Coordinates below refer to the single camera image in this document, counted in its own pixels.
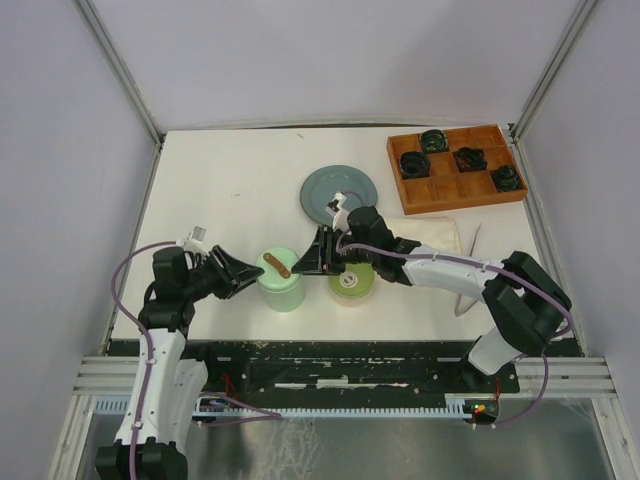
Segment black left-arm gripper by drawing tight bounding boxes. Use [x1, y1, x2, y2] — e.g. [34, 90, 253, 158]
[183, 245, 265, 302]

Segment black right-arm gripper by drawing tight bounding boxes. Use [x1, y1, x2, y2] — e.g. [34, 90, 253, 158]
[292, 226, 375, 278]

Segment mint lid with brown handle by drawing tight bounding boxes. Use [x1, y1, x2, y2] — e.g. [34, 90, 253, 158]
[255, 247, 301, 294]

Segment lime green round lid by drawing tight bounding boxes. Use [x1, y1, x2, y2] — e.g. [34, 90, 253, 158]
[328, 263, 375, 296]

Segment mint green cup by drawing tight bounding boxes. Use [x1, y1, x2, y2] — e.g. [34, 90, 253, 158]
[257, 270, 305, 313]

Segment steel serving tongs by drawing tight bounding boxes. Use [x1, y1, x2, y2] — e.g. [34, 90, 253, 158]
[452, 221, 489, 319]

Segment beige steel lunch bowl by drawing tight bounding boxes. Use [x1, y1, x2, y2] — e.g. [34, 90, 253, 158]
[330, 291, 372, 308]

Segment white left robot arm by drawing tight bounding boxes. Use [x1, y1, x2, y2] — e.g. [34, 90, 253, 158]
[95, 241, 264, 479]

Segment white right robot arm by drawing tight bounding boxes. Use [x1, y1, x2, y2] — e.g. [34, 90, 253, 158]
[292, 206, 572, 391]

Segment blue-grey ceramic plate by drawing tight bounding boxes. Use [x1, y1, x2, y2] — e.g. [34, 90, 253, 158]
[299, 165, 378, 225]

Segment white folded cloth napkin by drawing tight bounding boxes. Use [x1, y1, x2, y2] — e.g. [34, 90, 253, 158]
[385, 217, 462, 254]

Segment dark rolled item left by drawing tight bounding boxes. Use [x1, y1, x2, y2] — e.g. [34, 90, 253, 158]
[399, 151, 431, 180]

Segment dark rolled item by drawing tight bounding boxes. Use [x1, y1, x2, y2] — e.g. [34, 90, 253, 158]
[453, 147, 488, 173]
[490, 165, 522, 193]
[419, 129, 449, 154]
[399, 151, 431, 180]

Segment wooden compartment tray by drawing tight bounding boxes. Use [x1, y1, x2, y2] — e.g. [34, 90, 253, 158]
[387, 125, 528, 215]

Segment dark rolled item far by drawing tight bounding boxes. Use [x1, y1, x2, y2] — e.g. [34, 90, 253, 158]
[419, 129, 449, 154]

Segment dark rolled item middle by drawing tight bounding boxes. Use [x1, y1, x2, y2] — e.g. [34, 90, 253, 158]
[453, 147, 488, 173]

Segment dark rolled item right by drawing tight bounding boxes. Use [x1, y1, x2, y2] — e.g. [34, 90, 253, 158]
[490, 165, 522, 193]

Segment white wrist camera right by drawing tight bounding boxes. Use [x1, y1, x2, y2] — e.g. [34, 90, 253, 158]
[325, 191, 349, 231]

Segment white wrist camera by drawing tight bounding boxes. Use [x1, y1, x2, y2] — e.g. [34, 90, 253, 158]
[325, 191, 349, 231]
[176, 226, 208, 255]

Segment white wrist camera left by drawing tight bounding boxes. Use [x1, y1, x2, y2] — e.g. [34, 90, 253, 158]
[176, 226, 208, 255]

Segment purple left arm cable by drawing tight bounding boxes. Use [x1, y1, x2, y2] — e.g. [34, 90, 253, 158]
[110, 239, 282, 480]

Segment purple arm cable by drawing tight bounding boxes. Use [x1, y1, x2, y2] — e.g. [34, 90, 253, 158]
[335, 191, 576, 431]
[110, 239, 282, 480]

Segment white cable duct strip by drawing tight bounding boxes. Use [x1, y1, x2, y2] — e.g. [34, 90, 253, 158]
[96, 388, 471, 421]

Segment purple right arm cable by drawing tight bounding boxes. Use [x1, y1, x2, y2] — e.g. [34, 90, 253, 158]
[335, 191, 576, 431]

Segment aluminium frame post left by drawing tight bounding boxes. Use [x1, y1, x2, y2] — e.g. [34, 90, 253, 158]
[72, 0, 165, 145]

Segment aluminium frame post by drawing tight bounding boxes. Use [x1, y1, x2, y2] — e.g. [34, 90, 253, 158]
[72, 0, 165, 145]
[509, 0, 601, 142]

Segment aluminium frame post right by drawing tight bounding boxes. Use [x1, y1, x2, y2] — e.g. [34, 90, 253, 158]
[509, 0, 601, 142]

